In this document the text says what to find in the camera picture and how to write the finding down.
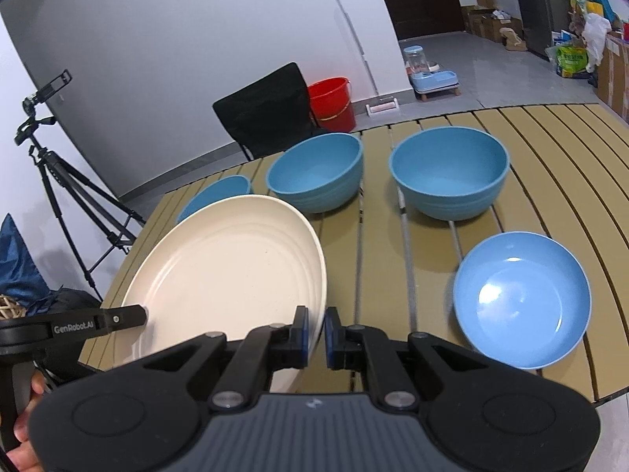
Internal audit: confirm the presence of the white plastic bag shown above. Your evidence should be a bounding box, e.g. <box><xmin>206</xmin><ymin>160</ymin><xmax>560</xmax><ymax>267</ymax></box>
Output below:
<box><xmin>582</xmin><ymin>12</ymin><xmax>612</xmax><ymax>67</ymax></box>

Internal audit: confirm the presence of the small blue bowl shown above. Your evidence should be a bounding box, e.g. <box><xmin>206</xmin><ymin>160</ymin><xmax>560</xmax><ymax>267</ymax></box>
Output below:
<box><xmin>176</xmin><ymin>175</ymin><xmax>254</xmax><ymax>224</ymax></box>

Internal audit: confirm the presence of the wicker ball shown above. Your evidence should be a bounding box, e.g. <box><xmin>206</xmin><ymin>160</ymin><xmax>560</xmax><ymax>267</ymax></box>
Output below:
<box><xmin>0</xmin><ymin>294</ymin><xmax>30</xmax><ymax>323</ymax></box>

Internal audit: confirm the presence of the black folding chair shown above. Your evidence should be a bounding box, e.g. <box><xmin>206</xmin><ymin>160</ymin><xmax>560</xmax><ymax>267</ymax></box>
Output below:
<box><xmin>212</xmin><ymin>62</ymin><xmax>335</xmax><ymax>161</ymax></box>

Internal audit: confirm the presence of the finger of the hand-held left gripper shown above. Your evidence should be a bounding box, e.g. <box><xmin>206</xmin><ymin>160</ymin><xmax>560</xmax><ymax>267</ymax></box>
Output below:
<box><xmin>99</xmin><ymin>305</ymin><xmax>149</xmax><ymax>331</ymax></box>

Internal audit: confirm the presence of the cream plate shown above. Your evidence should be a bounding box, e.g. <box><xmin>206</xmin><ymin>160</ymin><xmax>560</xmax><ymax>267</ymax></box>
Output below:
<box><xmin>120</xmin><ymin>195</ymin><xmax>329</xmax><ymax>394</ymax></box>

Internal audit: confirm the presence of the white flat mop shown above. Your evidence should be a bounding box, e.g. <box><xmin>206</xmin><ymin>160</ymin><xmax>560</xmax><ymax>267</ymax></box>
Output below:
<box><xmin>333</xmin><ymin>0</ymin><xmax>399</xmax><ymax>118</ymax></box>

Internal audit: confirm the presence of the cardboard box with items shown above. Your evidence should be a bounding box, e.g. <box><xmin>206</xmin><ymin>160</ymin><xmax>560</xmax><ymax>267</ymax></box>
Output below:
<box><xmin>486</xmin><ymin>11</ymin><xmax>524</xmax><ymax>41</ymax></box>

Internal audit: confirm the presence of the grey refrigerator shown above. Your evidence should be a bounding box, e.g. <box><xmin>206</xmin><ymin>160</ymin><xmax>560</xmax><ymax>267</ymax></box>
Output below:
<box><xmin>511</xmin><ymin>0</ymin><xmax>578</xmax><ymax>62</ymax></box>

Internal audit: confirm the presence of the black bag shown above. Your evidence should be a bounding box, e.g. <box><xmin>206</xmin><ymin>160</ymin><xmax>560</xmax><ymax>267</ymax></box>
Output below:
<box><xmin>30</xmin><ymin>288</ymin><xmax>104</xmax><ymax>316</ymax></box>

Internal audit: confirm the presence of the blue plate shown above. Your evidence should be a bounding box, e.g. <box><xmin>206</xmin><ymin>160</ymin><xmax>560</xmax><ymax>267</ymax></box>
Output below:
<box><xmin>453</xmin><ymin>231</ymin><xmax>592</xmax><ymax>371</ymax></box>

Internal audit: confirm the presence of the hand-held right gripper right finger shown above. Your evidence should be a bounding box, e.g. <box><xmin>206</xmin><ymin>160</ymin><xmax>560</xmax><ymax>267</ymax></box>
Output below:
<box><xmin>324</xmin><ymin>306</ymin><xmax>497</xmax><ymax>411</ymax></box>

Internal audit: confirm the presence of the black tripod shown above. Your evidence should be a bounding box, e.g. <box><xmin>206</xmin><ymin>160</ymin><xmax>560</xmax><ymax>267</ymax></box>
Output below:
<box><xmin>14</xmin><ymin>101</ymin><xmax>147</xmax><ymax>303</ymax></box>

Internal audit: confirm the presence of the blue pet feeder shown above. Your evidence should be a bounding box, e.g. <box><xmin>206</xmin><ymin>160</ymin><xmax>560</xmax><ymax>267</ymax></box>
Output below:
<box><xmin>403</xmin><ymin>45</ymin><xmax>463</xmax><ymax>104</ymax></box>

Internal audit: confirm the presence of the small open cardboard box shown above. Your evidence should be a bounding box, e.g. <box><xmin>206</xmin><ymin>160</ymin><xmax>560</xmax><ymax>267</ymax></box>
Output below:
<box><xmin>463</xmin><ymin>5</ymin><xmax>493</xmax><ymax>36</ymax></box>

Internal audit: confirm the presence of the large blue bowl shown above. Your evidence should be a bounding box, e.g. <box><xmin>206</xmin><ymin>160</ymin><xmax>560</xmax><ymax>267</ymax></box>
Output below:
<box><xmin>390</xmin><ymin>127</ymin><xmax>512</xmax><ymax>221</ymax></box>

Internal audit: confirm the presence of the dark brown door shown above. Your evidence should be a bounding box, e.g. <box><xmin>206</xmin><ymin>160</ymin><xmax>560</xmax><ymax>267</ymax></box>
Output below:
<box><xmin>368</xmin><ymin>0</ymin><xmax>465</xmax><ymax>40</ymax></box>

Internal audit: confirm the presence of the blue fabric bag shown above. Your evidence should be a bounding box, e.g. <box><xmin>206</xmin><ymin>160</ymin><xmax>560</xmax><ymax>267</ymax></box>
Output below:
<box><xmin>0</xmin><ymin>214</ymin><xmax>50</xmax><ymax>301</ymax></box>

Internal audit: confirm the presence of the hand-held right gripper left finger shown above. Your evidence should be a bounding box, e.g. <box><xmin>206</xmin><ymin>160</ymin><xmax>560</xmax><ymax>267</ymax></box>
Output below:
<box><xmin>130</xmin><ymin>306</ymin><xmax>311</xmax><ymax>411</ymax></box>

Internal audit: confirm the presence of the red bucket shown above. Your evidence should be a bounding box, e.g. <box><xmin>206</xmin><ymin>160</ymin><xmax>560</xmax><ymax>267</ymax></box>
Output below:
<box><xmin>307</xmin><ymin>77</ymin><xmax>357</xmax><ymax>133</ymax></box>

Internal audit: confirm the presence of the person's left hand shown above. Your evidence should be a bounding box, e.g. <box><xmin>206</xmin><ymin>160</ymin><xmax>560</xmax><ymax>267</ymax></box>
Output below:
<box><xmin>0</xmin><ymin>372</ymin><xmax>52</xmax><ymax>472</ymax></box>

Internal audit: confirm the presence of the large cardboard box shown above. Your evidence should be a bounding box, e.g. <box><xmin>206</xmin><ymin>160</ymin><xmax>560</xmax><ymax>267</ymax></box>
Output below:
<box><xmin>597</xmin><ymin>29</ymin><xmax>629</xmax><ymax>124</ymax></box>

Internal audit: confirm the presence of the green pet food bag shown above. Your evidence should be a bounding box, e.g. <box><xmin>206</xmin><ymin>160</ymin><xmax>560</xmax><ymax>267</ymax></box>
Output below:
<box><xmin>555</xmin><ymin>44</ymin><xmax>590</xmax><ymax>78</ymax></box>

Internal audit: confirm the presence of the small tan object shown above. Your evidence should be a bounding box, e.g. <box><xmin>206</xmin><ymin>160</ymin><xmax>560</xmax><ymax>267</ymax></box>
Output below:
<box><xmin>500</xmin><ymin>27</ymin><xmax>529</xmax><ymax>52</ymax></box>

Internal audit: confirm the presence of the medium blue bowl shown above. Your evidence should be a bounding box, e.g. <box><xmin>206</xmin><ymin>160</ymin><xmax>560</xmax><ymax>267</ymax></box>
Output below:
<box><xmin>266</xmin><ymin>133</ymin><xmax>365</xmax><ymax>214</ymax></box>

